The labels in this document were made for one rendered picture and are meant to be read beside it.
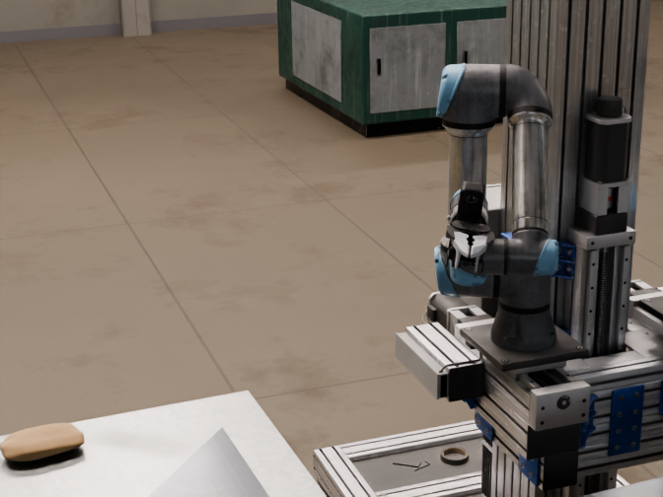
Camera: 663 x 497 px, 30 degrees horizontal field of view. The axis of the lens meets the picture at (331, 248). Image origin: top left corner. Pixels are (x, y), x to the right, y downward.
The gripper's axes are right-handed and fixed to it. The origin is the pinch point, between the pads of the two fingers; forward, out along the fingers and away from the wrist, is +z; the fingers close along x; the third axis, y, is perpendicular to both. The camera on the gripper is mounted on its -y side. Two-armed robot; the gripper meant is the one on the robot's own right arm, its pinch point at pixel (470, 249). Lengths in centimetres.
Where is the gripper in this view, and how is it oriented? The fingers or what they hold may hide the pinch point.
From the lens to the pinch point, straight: 222.9
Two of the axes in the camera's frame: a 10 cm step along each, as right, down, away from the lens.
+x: -9.9, -1.5, 0.6
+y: -1.2, 9.3, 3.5
